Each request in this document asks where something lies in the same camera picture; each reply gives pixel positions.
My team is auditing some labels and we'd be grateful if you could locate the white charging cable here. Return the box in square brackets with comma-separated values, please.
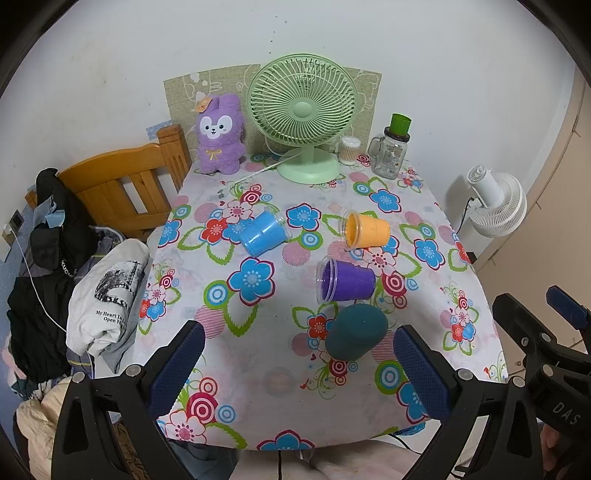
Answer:
[9, 226, 70, 333]

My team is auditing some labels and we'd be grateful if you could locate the white fan cable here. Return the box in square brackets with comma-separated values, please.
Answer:
[226, 154, 296, 185]

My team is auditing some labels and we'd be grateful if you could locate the white floor fan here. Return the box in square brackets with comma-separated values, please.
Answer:
[464, 164, 528, 238]

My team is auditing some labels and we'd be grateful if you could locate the purple cup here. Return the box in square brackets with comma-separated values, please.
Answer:
[315, 256, 376, 304]

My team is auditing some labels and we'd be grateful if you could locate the orange cup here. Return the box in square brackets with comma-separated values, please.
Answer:
[340, 210, 391, 250]

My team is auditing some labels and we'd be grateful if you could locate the black cable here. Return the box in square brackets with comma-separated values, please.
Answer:
[388, 427, 426, 457]

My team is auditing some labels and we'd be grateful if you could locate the green desk fan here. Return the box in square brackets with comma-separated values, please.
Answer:
[246, 53, 358, 183]

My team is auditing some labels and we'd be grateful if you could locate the purple plush toy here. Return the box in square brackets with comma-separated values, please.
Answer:
[193, 93, 247, 175]

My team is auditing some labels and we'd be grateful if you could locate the blue wall tape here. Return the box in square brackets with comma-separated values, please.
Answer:
[147, 117, 174, 139]

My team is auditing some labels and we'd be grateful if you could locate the blue cup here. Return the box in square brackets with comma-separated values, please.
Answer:
[238, 209, 293, 257]

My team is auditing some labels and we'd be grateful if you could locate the black jacket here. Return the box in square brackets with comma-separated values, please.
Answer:
[30, 168, 100, 282]

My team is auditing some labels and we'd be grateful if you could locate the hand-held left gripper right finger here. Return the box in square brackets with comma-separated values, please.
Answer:
[393, 324, 543, 480]

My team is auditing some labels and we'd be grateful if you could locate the dark teal cup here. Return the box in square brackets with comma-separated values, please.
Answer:
[324, 302, 389, 361]

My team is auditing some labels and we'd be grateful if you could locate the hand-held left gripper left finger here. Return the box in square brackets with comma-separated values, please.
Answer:
[52, 320, 206, 480]

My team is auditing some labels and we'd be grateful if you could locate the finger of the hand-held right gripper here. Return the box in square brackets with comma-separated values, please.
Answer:
[492, 293, 573, 370]
[546, 285, 591, 330]

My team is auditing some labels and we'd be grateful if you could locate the floral tablecloth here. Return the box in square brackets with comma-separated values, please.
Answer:
[134, 154, 509, 450]

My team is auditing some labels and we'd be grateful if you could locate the dark cloth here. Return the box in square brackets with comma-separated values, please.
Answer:
[7, 272, 75, 384]

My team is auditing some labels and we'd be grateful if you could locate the glass jar with handle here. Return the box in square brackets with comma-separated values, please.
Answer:
[367, 129, 411, 178]

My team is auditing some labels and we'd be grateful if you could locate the beige wooden door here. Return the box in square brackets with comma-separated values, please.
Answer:
[475, 69, 591, 301]

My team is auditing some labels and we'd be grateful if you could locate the beige printed wall mat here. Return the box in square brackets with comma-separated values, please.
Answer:
[163, 65, 383, 155]

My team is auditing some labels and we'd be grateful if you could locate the beige quilted cloth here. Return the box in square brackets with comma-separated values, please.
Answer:
[16, 374, 88, 480]

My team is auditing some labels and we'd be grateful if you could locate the wall outlet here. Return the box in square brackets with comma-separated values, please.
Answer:
[2, 210, 24, 241]

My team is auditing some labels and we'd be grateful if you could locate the cotton swab container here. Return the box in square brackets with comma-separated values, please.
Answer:
[339, 135, 362, 165]

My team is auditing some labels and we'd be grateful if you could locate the white printed shirt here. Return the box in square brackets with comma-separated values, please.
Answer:
[66, 239, 151, 365]

